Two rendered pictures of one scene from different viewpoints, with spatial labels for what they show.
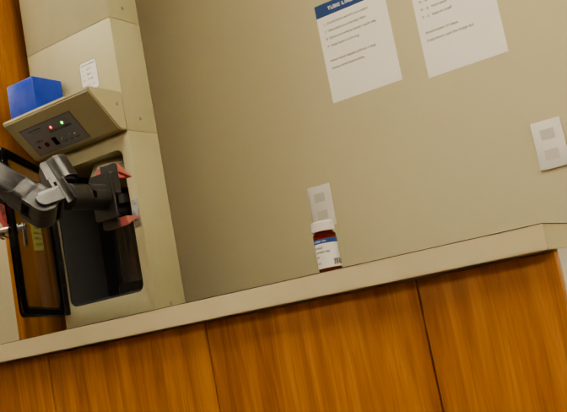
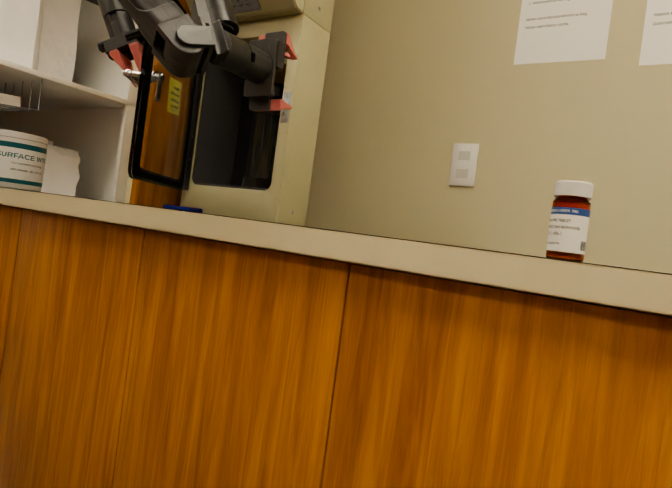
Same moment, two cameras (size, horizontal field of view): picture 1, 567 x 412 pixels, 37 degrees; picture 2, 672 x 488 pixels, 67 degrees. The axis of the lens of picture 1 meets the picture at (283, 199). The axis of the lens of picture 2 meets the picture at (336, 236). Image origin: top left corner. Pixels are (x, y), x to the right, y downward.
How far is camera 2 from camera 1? 0.96 m
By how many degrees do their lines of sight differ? 9
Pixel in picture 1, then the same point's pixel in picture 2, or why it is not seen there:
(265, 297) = (462, 265)
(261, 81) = (441, 23)
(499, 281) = not seen: outside the picture
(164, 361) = (279, 291)
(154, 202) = (307, 103)
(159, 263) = (293, 168)
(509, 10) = not seen: outside the picture
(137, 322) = (261, 233)
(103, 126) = not seen: outside the picture
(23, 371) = (114, 237)
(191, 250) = (317, 166)
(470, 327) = not seen: outside the picture
